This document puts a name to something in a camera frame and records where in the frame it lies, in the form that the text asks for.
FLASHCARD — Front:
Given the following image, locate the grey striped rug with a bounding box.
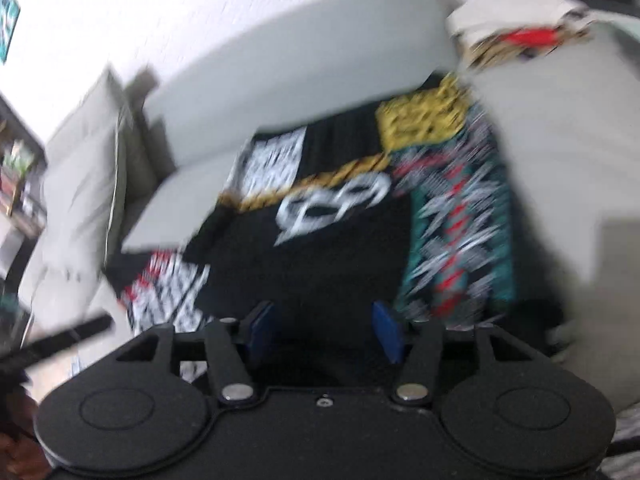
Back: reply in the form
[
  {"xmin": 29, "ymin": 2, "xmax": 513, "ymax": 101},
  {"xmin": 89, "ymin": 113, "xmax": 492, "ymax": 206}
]
[{"xmin": 600, "ymin": 404, "xmax": 640, "ymax": 480}]

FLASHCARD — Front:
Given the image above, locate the red and tan item pile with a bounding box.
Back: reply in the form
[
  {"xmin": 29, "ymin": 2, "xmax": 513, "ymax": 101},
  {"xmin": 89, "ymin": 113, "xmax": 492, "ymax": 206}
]
[{"xmin": 446, "ymin": 0, "xmax": 592, "ymax": 70}]

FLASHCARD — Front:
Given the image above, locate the dark bookshelf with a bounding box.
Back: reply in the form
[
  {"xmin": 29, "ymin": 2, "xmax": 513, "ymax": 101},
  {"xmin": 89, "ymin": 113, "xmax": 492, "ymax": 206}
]
[{"xmin": 1, "ymin": 96, "xmax": 47, "ymax": 288}]

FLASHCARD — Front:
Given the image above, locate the black white patterned knit sweater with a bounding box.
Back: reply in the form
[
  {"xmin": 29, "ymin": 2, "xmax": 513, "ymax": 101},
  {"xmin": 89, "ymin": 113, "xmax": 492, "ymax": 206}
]
[{"xmin": 102, "ymin": 71, "xmax": 566, "ymax": 376}]

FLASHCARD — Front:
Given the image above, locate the beige sofa cushion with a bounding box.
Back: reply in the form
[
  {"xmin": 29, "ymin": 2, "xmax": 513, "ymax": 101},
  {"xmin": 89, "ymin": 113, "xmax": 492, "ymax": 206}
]
[{"xmin": 21, "ymin": 68, "xmax": 132, "ymax": 330}]

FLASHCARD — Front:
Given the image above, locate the grey sofa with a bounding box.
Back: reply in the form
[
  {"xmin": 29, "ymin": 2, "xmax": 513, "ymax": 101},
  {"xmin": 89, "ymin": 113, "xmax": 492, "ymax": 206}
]
[{"xmin": 20, "ymin": 0, "xmax": 639, "ymax": 410}]

